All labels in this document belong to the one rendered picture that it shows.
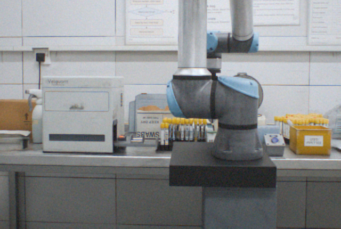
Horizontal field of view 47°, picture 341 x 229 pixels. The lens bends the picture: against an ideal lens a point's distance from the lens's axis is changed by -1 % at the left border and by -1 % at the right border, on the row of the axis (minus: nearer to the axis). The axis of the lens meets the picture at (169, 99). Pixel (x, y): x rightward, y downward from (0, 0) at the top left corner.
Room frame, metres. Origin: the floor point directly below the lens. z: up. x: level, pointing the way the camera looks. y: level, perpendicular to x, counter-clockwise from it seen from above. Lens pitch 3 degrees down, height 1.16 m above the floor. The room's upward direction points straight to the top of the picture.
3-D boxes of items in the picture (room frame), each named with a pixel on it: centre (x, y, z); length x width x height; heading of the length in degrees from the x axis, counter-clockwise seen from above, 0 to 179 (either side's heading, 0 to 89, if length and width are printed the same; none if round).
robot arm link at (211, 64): (1.56, -0.17, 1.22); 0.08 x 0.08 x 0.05
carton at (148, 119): (1.91, 0.02, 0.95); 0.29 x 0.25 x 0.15; 177
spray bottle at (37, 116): (1.74, 0.59, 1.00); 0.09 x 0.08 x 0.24; 177
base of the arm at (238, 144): (1.15, -0.20, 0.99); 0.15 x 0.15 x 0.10
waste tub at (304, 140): (1.55, -0.56, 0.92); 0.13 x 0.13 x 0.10; 85
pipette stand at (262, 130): (1.58, -0.39, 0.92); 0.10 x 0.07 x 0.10; 94
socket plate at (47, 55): (2.15, 0.70, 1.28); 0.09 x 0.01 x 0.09; 87
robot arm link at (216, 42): (1.46, -0.16, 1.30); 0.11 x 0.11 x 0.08; 76
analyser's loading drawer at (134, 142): (1.53, 0.15, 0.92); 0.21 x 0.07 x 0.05; 87
